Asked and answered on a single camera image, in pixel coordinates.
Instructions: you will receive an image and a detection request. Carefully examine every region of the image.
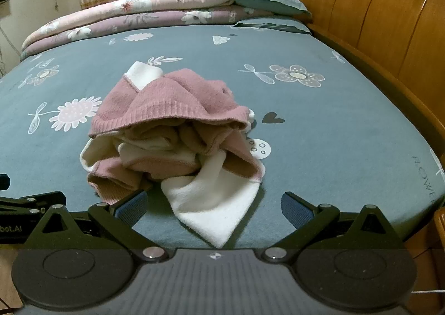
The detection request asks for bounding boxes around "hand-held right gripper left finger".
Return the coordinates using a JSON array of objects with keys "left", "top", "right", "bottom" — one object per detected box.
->
[{"left": 33, "top": 191, "right": 167, "bottom": 263}]

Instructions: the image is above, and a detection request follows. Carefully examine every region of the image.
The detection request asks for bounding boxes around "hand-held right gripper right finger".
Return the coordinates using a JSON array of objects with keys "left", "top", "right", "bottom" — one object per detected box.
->
[{"left": 262, "top": 191, "right": 406, "bottom": 263}]

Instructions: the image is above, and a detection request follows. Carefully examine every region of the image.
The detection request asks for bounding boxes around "pink and white sweater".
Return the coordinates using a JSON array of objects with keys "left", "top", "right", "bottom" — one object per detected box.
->
[{"left": 79, "top": 61, "right": 268, "bottom": 249}]

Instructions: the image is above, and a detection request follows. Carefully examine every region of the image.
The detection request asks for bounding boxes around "blue floral bed sheet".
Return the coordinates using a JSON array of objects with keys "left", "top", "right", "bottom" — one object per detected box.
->
[{"left": 0, "top": 19, "right": 445, "bottom": 249}]

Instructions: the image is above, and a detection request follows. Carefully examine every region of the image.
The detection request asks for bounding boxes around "purple floral quilt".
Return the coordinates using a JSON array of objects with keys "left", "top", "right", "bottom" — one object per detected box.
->
[{"left": 19, "top": 9, "right": 275, "bottom": 60}]

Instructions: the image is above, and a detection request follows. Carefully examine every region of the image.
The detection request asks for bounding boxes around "blue pillow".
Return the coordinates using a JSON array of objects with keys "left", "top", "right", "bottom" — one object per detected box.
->
[
  {"left": 229, "top": 0, "right": 313, "bottom": 18},
  {"left": 234, "top": 16, "right": 312, "bottom": 35}
]

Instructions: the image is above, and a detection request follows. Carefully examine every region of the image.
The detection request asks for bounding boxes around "light pink floral quilt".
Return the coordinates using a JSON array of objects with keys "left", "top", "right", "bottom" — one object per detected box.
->
[{"left": 21, "top": 0, "right": 278, "bottom": 51}]

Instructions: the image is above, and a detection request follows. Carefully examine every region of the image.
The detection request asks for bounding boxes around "wooden bed headboard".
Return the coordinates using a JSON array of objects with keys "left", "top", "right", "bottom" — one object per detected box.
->
[{"left": 281, "top": 0, "right": 445, "bottom": 315}]

